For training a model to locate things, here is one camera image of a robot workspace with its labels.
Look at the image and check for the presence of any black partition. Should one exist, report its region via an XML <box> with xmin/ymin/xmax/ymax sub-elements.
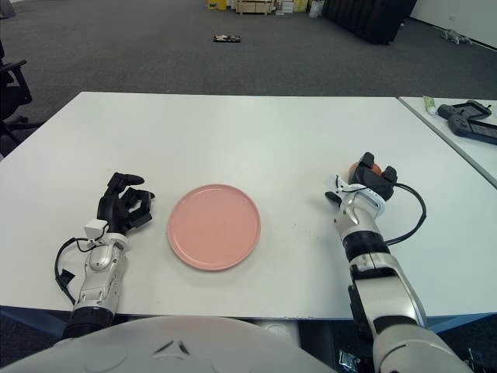
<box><xmin>321</xmin><ymin>0</ymin><xmax>417</xmax><ymax>45</ymax></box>

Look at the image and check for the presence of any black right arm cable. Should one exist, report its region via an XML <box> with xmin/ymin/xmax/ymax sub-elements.
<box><xmin>394</xmin><ymin>183</ymin><xmax>427</xmax><ymax>246</ymax></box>

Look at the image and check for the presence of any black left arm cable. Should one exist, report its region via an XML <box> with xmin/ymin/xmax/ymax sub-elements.
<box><xmin>54</xmin><ymin>236</ymin><xmax>100</xmax><ymax>304</ymax></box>

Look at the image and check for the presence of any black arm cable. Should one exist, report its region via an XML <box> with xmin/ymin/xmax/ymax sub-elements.
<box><xmin>54</xmin><ymin>236</ymin><xmax>100</xmax><ymax>304</ymax></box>
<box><xmin>394</xmin><ymin>183</ymin><xmax>427</xmax><ymax>246</ymax></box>

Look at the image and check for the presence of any black office chair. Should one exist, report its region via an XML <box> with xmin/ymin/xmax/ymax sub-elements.
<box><xmin>0</xmin><ymin>40</ymin><xmax>43</xmax><ymax>151</ymax></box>

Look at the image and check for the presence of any wooden crate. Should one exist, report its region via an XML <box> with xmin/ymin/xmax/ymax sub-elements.
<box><xmin>235</xmin><ymin>0</ymin><xmax>272</xmax><ymax>16</ymax></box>

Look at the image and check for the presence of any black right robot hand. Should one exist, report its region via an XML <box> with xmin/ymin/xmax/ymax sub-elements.
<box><xmin>325</xmin><ymin>152</ymin><xmax>399</xmax><ymax>204</ymax></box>

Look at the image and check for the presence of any small shiny metal object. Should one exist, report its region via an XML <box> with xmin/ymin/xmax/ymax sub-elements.
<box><xmin>337</xmin><ymin>349</ymin><xmax>360</xmax><ymax>368</ymax></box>

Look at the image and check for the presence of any pink round plate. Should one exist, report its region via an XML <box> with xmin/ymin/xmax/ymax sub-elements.
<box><xmin>166</xmin><ymin>183</ymin><xmax>262</xmax><ymax>272</ymax></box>

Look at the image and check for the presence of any red yellow apple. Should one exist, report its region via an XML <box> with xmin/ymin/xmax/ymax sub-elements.
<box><xmin>348</xmin><ymin>162</ymin><xmax>381</xmax><ymax>176</ymax></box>

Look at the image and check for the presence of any black handheld controller with frame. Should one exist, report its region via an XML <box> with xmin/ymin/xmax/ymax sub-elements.
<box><xmin>436</xmin><ymin>99</ymin><xmax>492</xmax><ymax>120</ymax></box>

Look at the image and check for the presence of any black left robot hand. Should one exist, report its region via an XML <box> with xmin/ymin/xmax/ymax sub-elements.
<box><xmin>96</xmin><ymin>172</ymin><xmax>156</xmax><ymax>236</ymax></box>

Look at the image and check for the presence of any grey toy robot dog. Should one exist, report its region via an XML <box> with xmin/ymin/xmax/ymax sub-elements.
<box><xmin>442</xmin><ymin>28</ymin><xmax>473</xmax><ymax>44</ymax></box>

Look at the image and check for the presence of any grey robot torso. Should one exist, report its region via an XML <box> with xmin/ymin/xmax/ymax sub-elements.
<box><xmin>0</xmin><ymin>315</ymin><xmax>339</xmax><ymax>373</ymax></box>

